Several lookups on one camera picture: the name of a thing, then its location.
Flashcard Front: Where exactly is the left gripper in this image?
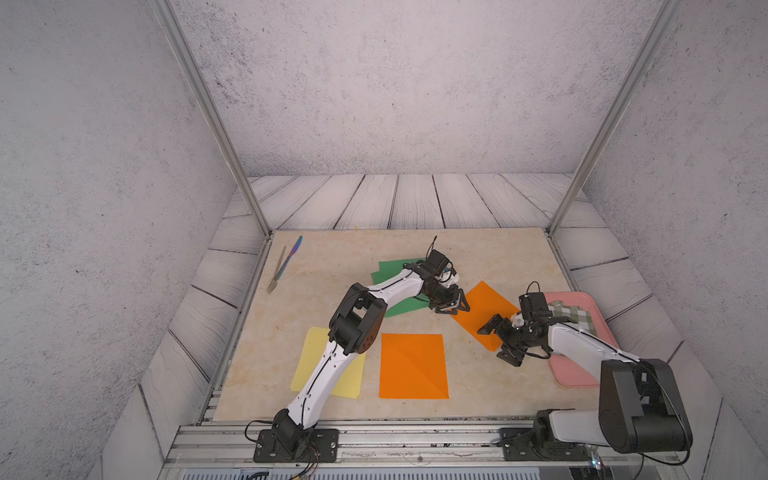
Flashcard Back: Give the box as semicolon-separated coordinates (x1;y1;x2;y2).
424;280;473;314

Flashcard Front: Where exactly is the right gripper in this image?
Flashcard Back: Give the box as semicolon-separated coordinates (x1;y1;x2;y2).
477;313;537;366

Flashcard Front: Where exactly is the orange paper sheet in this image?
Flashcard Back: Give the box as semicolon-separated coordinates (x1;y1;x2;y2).
379;333;450;400
452;281;519;352

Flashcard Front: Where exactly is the green paper sheet top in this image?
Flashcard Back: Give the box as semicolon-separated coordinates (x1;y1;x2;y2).
371;259;420;285

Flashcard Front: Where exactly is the green paper sheet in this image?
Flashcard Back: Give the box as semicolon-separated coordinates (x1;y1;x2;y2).
371;259;420;285
385;295;429;317

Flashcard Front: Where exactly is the yellow paper sheet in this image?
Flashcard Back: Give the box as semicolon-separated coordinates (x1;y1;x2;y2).
290;327;366;399

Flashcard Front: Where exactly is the green paper sheet bottom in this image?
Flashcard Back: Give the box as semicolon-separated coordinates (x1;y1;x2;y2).
385;295;429;317

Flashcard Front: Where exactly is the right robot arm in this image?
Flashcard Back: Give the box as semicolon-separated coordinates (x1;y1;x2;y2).
477;292;693;461

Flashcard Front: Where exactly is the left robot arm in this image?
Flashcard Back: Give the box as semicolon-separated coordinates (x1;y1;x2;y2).
270;249;469;456

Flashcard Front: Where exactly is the pink plastic tray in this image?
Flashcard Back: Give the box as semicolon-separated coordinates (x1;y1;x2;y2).
545;292;619;388

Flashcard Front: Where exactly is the green checkered cloth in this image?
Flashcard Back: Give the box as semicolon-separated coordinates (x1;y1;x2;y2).
548;300;597;336

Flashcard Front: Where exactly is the blue purple pen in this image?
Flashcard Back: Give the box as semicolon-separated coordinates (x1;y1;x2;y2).
278;236;303;281

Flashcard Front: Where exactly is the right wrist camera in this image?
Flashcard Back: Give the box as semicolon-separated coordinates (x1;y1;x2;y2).
511;313;525;328

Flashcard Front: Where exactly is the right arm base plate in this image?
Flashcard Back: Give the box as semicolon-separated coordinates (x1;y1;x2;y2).
498;428;591;462

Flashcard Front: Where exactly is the black cable right base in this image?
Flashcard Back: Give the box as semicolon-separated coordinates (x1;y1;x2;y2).
629;449;691;480

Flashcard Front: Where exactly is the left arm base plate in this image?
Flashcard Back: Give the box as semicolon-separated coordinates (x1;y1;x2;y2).
253;429;339;464

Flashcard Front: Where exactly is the right aluminium frame post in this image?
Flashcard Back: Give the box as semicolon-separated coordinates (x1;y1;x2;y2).
546;0;683;239

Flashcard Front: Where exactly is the aluminium frame post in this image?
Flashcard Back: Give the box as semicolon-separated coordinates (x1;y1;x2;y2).
546;0;683;239
150;0;272;238

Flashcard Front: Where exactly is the left aluminium frame post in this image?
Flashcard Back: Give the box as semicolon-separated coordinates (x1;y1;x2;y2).
150;0;272;238

